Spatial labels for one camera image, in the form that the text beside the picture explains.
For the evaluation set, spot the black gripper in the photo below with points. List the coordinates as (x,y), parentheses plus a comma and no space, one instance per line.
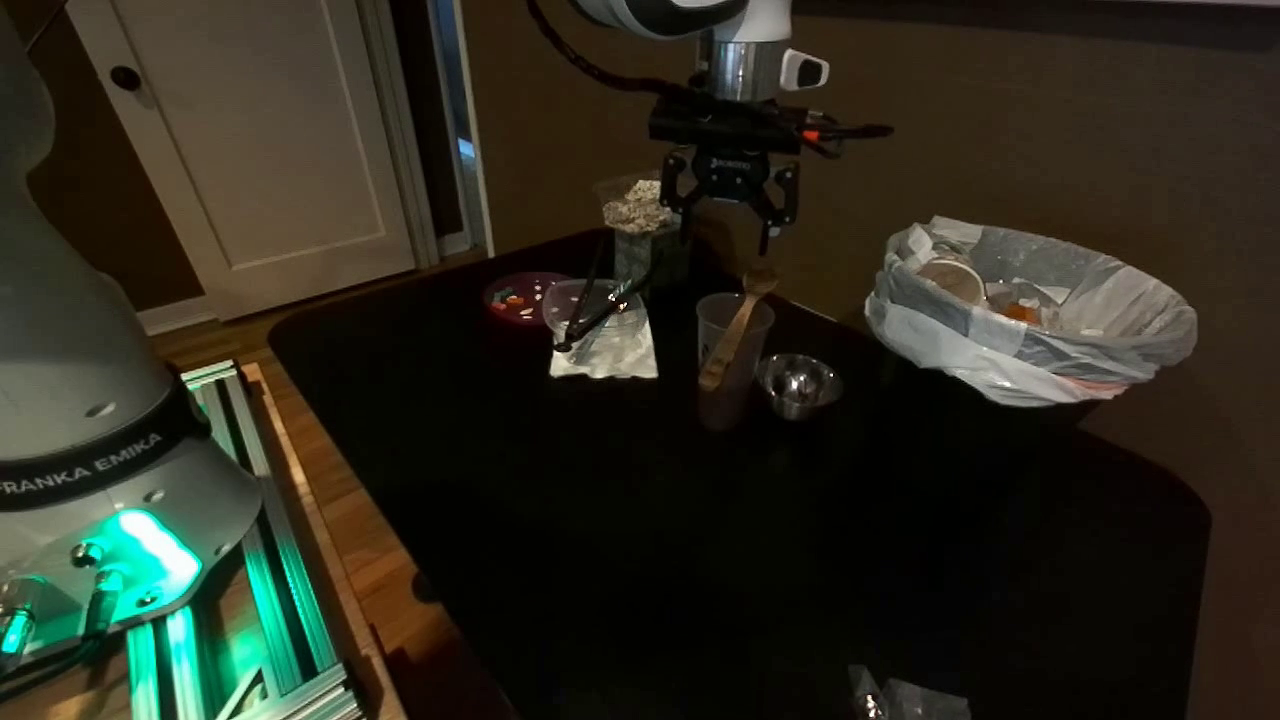
(728,174)

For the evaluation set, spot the wooden spoon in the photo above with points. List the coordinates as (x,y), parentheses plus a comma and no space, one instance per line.
(728,363)

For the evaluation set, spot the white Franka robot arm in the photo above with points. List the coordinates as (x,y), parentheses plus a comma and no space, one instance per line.
(64,334)

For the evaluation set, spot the clear box of popcorn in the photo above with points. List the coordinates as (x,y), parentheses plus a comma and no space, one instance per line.
(641,220)

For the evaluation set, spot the clear plastic cup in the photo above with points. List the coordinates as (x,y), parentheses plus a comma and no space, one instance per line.
(709,334)

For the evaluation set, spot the metal tongs with black tips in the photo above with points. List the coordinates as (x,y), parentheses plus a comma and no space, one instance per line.
(592,323)

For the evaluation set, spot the white paper napkin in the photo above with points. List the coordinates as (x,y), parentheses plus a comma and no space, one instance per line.
(615,355)

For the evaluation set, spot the red plate with candies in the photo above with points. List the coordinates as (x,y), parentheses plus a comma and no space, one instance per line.
(521,299)

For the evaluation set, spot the trash bin with plastic bag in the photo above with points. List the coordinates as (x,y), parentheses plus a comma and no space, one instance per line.
(1026,323)

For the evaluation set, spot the white door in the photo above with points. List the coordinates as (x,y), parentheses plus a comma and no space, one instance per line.
(264,135)

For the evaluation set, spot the small shiny wrapper packet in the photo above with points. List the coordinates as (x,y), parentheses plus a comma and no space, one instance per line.
(904,698)

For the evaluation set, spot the wooden board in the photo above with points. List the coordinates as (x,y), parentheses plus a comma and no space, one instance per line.
(334,563)

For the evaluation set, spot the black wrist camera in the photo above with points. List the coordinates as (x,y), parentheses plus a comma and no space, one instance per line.
(722,125)

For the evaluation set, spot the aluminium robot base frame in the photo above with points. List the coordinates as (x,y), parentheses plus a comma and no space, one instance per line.
(203,642)

